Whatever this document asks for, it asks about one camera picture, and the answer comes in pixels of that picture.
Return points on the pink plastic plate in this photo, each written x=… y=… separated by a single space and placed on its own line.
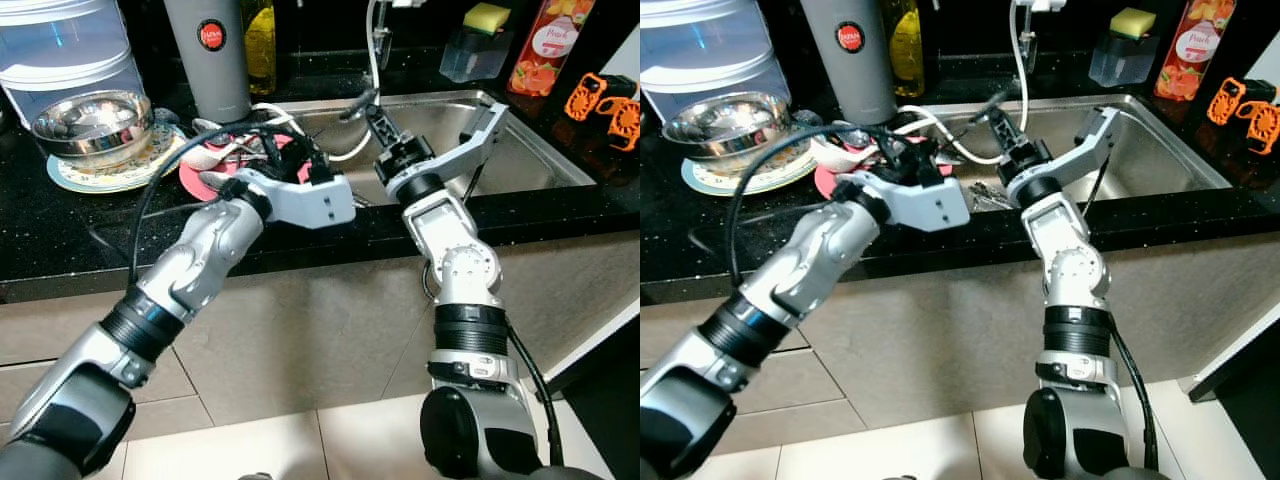
x=825 y=185
x=192 y=178

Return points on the floral plate with blue rim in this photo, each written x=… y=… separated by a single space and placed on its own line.
x=745 y=182
x=110 y=180

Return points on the stainless steel bowl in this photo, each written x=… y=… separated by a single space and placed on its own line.
x=725 y=125
x=90 y=125

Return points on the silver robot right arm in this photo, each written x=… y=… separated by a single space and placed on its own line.
x=465 y=270
x=1075 y=270

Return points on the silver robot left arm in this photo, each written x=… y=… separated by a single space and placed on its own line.
x=190 y=260
x=810 y=260

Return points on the stainless steel kitchen sink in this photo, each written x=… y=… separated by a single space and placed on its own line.
x=1150 y=160
x=520 y=160

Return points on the beige kitchen cabinet front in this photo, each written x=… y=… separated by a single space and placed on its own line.
x=320 y=320
x=950 y=320

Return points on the chrome tap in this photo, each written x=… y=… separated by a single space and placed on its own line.
x=385 y=45
x=1030 y=40

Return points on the yellow oil bottle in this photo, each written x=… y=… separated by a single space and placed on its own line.
x=262 y=50
x=908 y=50

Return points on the grey bottle with red label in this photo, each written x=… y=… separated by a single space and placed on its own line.
x=855 y=85
x=205 y=80

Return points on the yellow sponge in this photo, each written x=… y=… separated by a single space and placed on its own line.
x=1133 y=22
x=488 y=18

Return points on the red peach refill pouch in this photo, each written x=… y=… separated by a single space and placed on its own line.
x=545 y=50
x=1190 y=50

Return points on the clear stacked plastic container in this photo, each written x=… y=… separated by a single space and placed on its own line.
x=700 y=50
x=60 y=50

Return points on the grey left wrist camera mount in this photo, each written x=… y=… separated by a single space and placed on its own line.
x=300 y=202
x=930 y=205

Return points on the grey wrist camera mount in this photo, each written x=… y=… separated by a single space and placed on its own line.
x=470 y=145
x=1085 y=150
x=930 y=205
x=300 y=202

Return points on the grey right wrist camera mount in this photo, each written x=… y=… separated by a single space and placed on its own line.
x=1085 y=150
x=470 y=145

